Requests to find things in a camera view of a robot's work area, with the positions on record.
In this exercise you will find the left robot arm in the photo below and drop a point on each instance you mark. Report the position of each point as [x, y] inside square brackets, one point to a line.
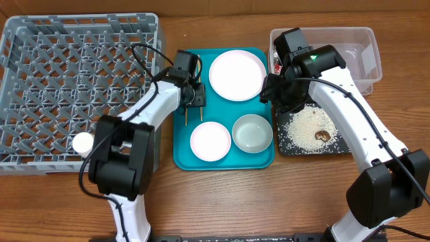
[123, 155]

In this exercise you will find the brown food scrap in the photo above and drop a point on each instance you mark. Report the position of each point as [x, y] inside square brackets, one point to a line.
[322, 135]

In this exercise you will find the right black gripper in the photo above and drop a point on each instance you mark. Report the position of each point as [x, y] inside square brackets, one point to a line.
[268, 95]

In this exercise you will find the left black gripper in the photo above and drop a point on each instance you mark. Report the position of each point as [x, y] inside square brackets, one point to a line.
[199, 96]

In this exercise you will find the black food waste tray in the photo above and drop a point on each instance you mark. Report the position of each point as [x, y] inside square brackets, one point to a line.
[285, 148]

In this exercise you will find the white cup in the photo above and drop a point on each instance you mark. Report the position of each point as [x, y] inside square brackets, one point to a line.
[82, 143]

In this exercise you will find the red snack wrapper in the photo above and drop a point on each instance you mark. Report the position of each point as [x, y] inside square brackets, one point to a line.
[277, 64]

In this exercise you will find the right wooden chopstick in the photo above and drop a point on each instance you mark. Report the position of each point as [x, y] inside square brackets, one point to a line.
[199, 80]

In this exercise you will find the white round plate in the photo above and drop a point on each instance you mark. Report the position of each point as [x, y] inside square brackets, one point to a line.
[237, 75]

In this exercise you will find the pink white small bowl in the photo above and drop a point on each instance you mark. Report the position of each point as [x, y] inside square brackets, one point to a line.
[210, 141]

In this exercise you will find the clear plastic waste bin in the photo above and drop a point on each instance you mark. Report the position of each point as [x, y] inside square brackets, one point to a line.
[357, 46]

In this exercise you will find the grey bowl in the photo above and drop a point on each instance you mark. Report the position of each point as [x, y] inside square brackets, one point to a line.
[252, 133]

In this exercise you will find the pile of white rice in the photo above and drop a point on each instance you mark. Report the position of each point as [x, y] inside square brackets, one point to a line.
[309, 129]

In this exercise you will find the grey plastic dish rack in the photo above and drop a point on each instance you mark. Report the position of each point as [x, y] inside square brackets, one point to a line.
[60, 73]

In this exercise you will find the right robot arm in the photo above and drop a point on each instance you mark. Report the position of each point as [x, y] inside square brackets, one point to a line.
[392, 179]

